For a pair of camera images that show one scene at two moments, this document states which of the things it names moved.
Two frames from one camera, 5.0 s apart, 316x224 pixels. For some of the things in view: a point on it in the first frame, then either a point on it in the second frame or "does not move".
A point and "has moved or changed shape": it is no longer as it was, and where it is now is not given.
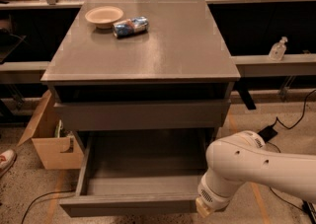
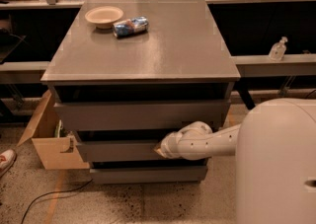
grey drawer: (139, 173) has moved or changed shape
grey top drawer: (105, 115) does not move
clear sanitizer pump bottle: (277, 49) does not move
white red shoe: (7, 159) does not move
